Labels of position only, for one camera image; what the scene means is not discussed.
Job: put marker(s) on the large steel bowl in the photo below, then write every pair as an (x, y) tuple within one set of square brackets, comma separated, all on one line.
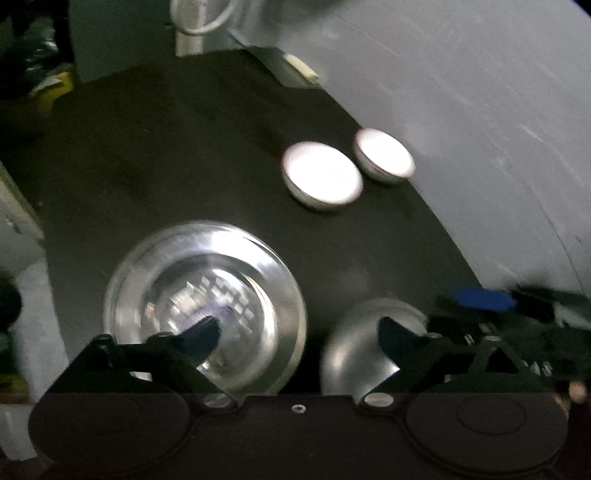
[(113, 295)]

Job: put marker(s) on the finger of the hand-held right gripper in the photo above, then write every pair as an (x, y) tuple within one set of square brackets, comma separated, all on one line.
[(485, 299)]

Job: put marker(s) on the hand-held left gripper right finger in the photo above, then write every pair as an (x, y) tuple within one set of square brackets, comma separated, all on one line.
[(397, 341)]

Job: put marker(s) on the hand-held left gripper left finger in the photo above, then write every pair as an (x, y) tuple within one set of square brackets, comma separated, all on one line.
[(205, 341)]

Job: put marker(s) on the cream rolled paper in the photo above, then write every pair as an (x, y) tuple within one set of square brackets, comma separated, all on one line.
[(301, 65)]

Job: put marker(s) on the white ceramic bowl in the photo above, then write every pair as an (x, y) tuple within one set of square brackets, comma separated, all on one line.
[(323, 173), (383, 152)]

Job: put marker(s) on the yellow box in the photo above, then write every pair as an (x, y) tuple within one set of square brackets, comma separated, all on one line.
[(53, 83)]

